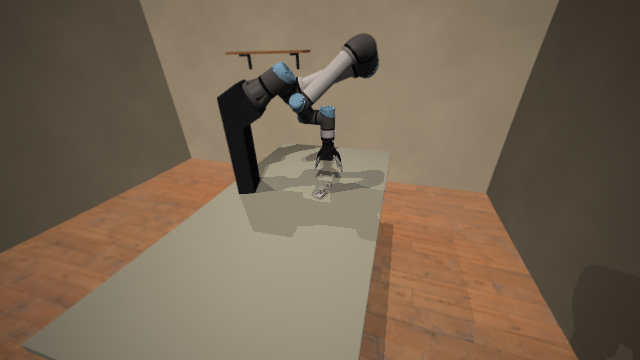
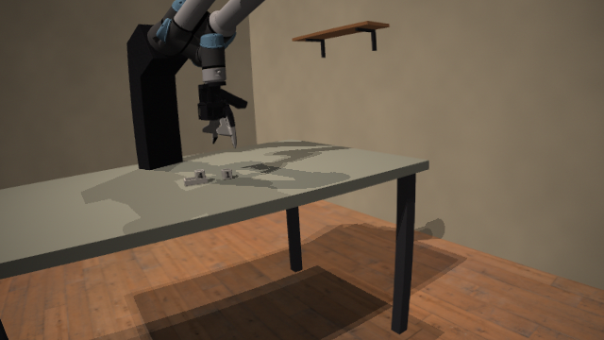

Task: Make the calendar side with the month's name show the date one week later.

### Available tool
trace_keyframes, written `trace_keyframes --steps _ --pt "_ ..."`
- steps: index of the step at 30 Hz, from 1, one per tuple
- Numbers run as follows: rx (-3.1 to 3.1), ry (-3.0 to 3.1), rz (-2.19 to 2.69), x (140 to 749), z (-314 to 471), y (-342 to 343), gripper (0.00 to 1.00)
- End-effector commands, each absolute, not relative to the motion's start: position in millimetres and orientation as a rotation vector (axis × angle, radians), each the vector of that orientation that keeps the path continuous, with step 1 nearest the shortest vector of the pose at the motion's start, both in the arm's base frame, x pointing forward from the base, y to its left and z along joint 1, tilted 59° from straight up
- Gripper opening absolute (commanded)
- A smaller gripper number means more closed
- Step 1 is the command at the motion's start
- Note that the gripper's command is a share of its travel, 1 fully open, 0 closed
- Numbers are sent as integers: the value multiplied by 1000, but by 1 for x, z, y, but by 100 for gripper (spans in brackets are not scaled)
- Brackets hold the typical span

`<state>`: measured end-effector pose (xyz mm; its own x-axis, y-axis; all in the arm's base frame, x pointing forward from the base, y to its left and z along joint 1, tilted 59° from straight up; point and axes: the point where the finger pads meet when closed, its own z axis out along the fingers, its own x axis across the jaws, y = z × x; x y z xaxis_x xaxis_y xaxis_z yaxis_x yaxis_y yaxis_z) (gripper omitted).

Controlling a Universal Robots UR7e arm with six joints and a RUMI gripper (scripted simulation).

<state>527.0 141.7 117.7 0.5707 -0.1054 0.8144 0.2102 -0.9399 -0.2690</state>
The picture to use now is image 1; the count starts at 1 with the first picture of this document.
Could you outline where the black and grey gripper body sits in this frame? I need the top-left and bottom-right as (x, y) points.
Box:
(319, 137), (336, 161)

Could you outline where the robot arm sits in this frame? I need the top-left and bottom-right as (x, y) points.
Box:
(242, 33), (379, 139)

